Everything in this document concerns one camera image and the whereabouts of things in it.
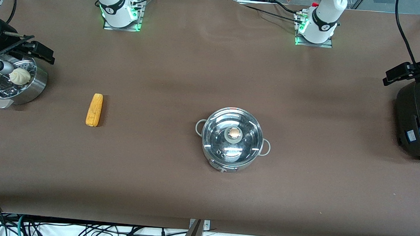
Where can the small metal edge bracket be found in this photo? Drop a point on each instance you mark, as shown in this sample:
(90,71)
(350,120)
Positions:
(206,225)

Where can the yellow corn cob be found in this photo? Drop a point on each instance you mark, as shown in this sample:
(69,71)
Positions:
(94,110)

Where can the steel steamer pot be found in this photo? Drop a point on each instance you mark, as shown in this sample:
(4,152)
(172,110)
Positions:
(33,89)

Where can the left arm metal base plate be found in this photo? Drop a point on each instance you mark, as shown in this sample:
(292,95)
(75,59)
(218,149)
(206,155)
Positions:
(314,44)

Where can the glass pot lid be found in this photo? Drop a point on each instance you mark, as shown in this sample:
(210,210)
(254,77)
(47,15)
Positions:
(216,133)

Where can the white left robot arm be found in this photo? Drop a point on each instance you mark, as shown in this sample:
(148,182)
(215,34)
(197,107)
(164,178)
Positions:
(324,15)

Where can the stainless steel pot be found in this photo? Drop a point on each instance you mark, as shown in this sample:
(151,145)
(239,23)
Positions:
(228,169)

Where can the black rice cooker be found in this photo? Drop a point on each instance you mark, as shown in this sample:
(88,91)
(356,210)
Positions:
(419,120)

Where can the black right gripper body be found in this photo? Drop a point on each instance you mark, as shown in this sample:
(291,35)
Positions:
(5,40)

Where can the brown table cover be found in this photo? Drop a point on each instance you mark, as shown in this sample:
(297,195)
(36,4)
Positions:
(183,69)

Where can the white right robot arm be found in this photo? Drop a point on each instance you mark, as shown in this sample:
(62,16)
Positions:
(112,0)

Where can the white steamed bun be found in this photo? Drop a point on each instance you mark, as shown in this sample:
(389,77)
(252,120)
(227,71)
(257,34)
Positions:
(20,76)

